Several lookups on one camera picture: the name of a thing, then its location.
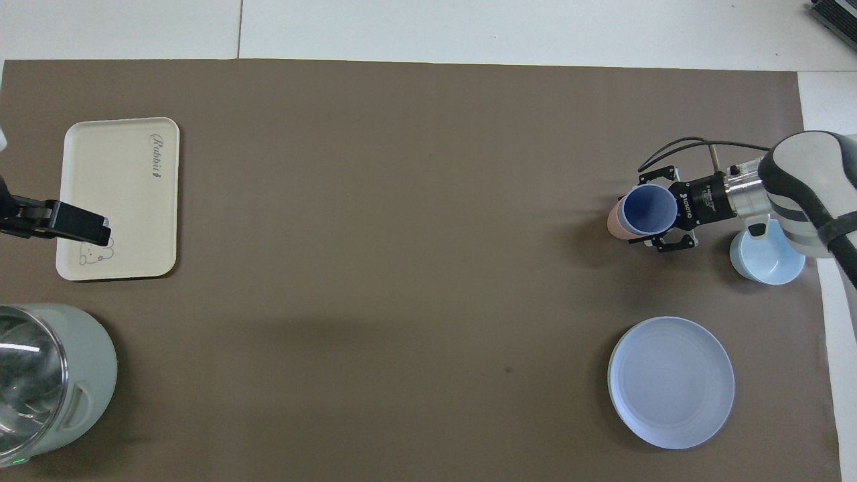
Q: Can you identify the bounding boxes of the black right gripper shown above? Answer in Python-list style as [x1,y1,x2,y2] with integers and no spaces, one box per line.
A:
[629,163,731,254]

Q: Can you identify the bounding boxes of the pale green steel-lined kettle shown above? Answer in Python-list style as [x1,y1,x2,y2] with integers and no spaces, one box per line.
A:
[0,303,119,467]

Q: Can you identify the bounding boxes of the grey ridged device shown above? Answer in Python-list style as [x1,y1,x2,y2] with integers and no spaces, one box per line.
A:
[807,0,857,34]

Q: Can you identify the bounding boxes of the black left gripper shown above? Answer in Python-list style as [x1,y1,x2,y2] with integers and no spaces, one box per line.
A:
[0,177,112,248]

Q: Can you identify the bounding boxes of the cream rabbit print tray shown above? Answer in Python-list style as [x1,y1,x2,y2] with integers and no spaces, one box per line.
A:
[56,117,180,281]

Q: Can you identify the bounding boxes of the light blue bowl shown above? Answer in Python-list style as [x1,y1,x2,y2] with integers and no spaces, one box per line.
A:
[729,219,806,286]

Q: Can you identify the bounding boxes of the light blue round plate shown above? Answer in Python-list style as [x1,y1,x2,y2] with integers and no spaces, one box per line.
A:
[607,317,735,450]

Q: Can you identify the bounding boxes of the blue ribbed plastic cup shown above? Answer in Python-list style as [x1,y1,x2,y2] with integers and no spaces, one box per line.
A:
[622,184,678,236]

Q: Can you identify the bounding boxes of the pink plastic cup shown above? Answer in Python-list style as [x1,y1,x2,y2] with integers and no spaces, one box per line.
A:
[607,194,647,242]

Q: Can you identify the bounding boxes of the brown paper table cover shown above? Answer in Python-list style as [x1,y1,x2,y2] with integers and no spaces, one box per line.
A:
[0,59,843,482]

